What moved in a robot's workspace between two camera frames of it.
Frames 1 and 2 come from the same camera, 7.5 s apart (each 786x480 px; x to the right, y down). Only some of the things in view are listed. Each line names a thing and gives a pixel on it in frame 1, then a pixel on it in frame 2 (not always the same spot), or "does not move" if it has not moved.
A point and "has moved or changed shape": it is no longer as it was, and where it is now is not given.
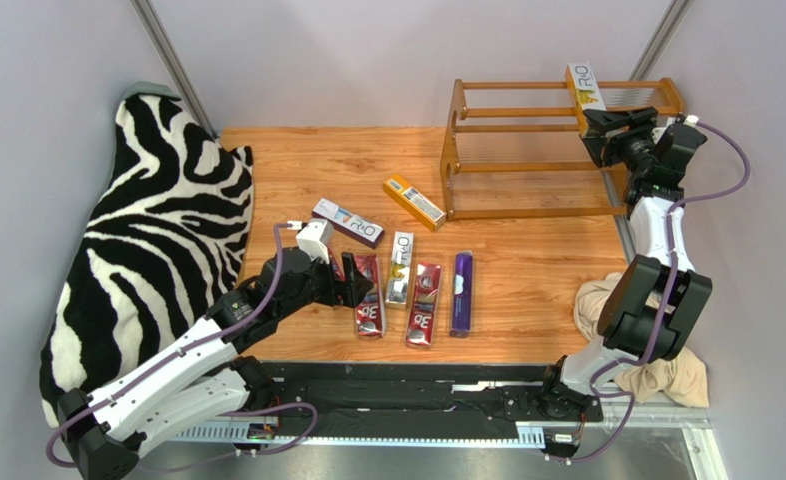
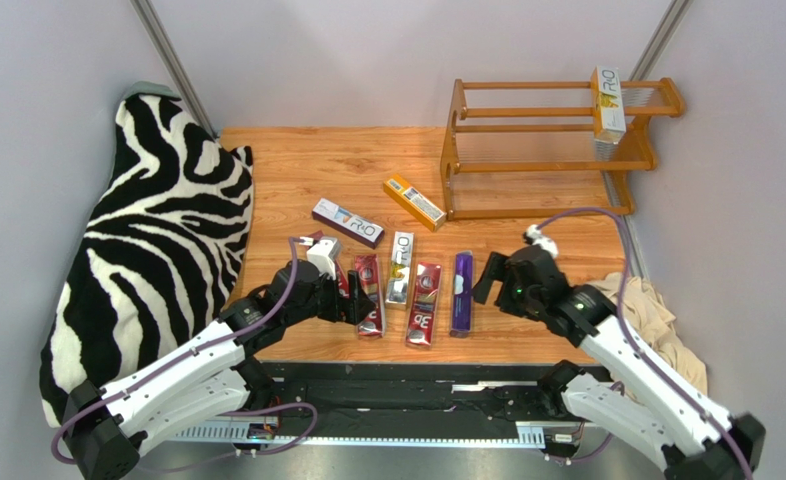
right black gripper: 611,133 to 509,282
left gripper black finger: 355,285 to 358,305
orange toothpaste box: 417,204 does not move
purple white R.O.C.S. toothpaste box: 353,225 does not move
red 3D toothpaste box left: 370,310 does not move
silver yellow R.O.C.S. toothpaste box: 401,271 does not move
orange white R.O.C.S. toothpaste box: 585,92 has moved or changed shape
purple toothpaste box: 462,292 does not move
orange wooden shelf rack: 513,148 does not move
